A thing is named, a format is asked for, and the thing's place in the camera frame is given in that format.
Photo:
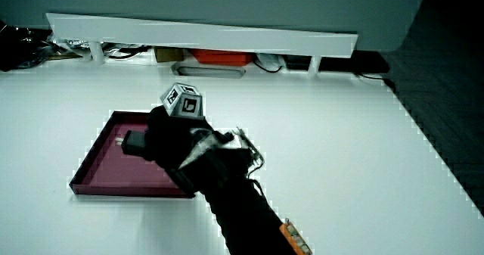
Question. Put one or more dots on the person's right hand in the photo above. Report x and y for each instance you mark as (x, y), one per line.
(170, 145)

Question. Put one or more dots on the black charger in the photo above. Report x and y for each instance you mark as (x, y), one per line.
(133, 143)

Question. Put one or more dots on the maroon square plate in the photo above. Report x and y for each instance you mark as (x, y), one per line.
(113, 168)

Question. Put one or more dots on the orange forearm sensor module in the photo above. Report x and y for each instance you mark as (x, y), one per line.
(296, 240)

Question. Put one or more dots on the brown cardboard box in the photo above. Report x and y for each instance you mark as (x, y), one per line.
(168, 54)

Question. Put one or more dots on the orange box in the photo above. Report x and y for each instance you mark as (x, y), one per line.
(221, 56)

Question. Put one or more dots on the white desk shelf riser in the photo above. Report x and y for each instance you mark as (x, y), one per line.
(196, 35)

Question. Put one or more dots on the white power adapter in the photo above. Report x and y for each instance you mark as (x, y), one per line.
(270, 61)

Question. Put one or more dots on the silver foil packaging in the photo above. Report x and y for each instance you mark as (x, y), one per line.
(73, 43)

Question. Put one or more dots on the large grey back panel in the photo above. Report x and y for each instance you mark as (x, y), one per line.
(227, 5)

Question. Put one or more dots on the black plastic bag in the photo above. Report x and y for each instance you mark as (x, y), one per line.
(19, 47)

